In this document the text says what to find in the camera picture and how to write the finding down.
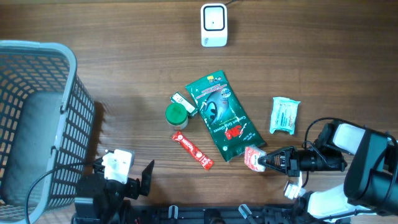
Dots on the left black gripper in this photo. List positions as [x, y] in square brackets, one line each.
[134, 189]

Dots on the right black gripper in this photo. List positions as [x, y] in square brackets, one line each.
[291, 169]

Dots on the red white small packet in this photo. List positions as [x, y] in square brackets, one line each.
[251, 158]

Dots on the teal wipes packet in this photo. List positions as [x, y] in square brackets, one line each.
[284, 114]

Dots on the green 3M gloves pack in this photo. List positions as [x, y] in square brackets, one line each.
[224, 116]

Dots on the red Nescafe stick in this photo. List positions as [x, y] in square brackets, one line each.
[197, 154]

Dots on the green lid jar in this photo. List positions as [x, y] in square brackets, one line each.
[177, 116]

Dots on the small green white box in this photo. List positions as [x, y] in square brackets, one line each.
[177, 97]

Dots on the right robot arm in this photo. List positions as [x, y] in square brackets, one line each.
[368, 157]

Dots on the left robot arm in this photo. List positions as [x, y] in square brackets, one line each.
[100, 200]

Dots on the white barcode scanner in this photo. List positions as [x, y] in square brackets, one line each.
[214, 25]

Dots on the grey plastic basket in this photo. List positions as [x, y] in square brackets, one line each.
[47, 118]

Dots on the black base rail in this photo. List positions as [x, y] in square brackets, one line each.
[217, 214]

